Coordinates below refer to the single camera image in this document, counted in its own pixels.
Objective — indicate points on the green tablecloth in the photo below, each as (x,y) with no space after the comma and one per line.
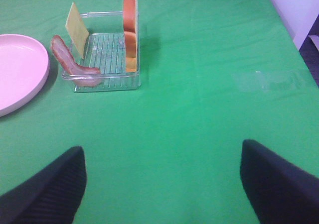
(214,72)

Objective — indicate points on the bacon strip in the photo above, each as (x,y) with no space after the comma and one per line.
(66,59)

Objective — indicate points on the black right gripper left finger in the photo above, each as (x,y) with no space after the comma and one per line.
(51,196)

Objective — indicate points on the toast bread slice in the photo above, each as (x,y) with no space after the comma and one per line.
(130,26)

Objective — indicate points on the dark cabinet at table edge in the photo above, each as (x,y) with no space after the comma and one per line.
(309,52)

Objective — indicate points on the yellow cheese slice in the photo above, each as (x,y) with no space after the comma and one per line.
(76,29)

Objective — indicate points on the clear right plastic container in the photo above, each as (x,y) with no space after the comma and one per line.
(104,49)

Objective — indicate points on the pink plate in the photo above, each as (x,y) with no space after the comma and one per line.
(24,69)

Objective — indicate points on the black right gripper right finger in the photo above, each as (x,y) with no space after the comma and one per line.
(279,192)

